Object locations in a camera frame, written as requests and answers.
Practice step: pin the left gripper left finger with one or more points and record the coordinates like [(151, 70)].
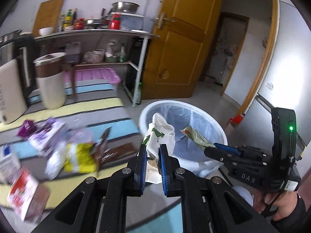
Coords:
[(140, 171)]

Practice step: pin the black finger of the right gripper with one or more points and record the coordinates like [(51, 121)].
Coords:
[(227, 159)]

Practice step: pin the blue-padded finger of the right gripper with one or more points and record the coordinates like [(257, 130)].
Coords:
[(228, 149)]

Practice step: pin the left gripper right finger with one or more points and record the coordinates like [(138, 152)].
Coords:
[(168, 166)]

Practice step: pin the green striped snack wrapper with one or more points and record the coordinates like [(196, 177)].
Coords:
[(201, 141)]

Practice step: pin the white green paper wrapper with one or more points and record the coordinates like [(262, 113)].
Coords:
[(159, 132)]

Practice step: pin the brown snack wrapper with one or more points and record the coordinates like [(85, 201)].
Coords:
[(101, 155)]

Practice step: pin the clear plastic bag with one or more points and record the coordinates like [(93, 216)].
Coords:
[(55, 163)]

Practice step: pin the white round trash bin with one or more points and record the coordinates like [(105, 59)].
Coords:
[(182, 115)]

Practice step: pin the clear trash bin liner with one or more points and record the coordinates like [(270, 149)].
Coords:
[(195, 130)]

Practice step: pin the metal kitchen shelf rack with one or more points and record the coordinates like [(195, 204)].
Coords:
[(104, 35)]

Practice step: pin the person's right hand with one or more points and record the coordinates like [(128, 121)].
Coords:
[(285, 203)]

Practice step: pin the red floor object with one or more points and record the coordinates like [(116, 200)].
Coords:
[(236, 120)]

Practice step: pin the yellow snack packet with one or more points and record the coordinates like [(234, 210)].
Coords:
[(79, 158)]

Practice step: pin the green glass bottle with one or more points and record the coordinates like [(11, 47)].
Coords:
[(138, 94)]

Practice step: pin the striped table cloth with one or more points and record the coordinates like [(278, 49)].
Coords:
[(97, 106)]

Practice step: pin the silver refrigerator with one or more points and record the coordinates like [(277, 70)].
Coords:
[(286, 84)]

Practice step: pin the wooden door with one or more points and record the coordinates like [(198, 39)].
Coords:
[(176, 56)]

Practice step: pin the purple milk carton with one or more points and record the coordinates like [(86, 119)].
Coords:
[(48, 135)]

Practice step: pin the pink plastic box lid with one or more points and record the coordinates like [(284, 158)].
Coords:
[(107, 74)]

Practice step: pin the red white carton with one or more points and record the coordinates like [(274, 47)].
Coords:
[(28, 197)]

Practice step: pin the purple foil wrapper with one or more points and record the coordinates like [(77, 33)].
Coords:
[(27, 129)]

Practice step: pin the plastic bag on shelf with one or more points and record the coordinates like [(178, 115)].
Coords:
[(111, 54)]

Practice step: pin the white plastic tub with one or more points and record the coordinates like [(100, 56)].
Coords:
[(98, 56)]

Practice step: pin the cream brown lidded mug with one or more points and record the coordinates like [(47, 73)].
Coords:
[(50, 79)]

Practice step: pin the clear plastic storage box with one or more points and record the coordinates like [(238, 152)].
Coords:
[(129, 21)]

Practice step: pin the steel pan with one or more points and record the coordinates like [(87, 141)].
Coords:
[(97, 23)]

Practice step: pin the steel mixing bowl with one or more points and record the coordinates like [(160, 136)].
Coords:
[(125, 7)]

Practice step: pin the red lidded jar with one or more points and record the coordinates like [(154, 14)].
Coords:
[(79, 24)]

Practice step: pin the yellow label oil bottle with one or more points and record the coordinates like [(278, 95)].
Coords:
[(68, 19)]

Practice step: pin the dark sauce bottle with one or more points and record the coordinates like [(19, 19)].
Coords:
[(74, 15)]

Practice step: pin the white bowl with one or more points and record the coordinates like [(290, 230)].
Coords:
[(46, 31)]

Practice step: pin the white steel electric kettle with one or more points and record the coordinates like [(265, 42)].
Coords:
[(18, 51)]

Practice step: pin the wooden cutting board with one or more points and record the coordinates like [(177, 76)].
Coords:
[(47, 15)]

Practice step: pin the brass door handle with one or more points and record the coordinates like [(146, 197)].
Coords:
[(161, 19)]

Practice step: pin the wooden door frame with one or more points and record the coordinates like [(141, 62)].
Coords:
[(256, 50)]

